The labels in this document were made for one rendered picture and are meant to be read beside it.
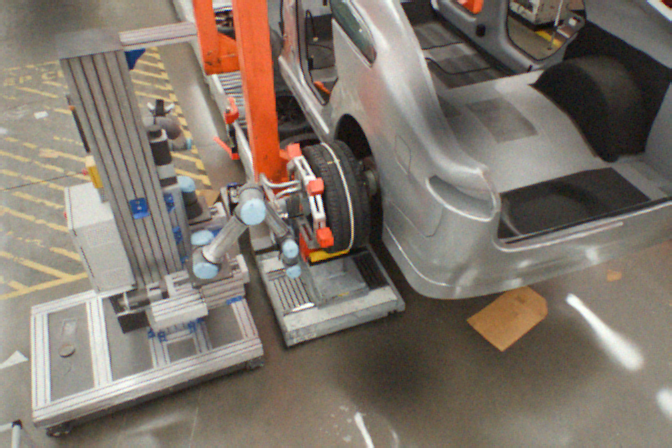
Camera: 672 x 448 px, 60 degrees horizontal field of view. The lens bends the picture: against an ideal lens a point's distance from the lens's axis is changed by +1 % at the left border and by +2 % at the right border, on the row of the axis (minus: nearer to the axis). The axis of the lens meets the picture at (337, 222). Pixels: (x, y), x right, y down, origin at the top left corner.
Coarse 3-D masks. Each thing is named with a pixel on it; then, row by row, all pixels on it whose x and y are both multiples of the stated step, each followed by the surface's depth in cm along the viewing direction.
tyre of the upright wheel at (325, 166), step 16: (320, 144) 343; (336, 144) 338; (320, 160) 325; (352, 160) 326; (320, 176) 320; (336, 176) 320; (352, 176) 322; (336, 192) 319; (352, 192) 321; (336, 208) 319; (352, 208) 321; (368, 208) 325; (336, 224) 322; (368, 224) 330; (336, 240) 329
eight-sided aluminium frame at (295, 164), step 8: (296, 160) 334; (304, 160) 334; (288, 168) 354; (296, 168) 334; (304, 168) 334; (288, 176) 362; (304, 176) 323; (312, 176) 323; (296, 192) 369; (312, 200) 321; (320, 200) 322; (312, 208) 321; (320, 208) 321; (304, 216) 370; (312, 216) 323; (320, 216) 321; (296, 224) 372; (304, 224) 369; (304, 232) 362; (312, 232) 362; (312, 240) 358; (312, 248) 346
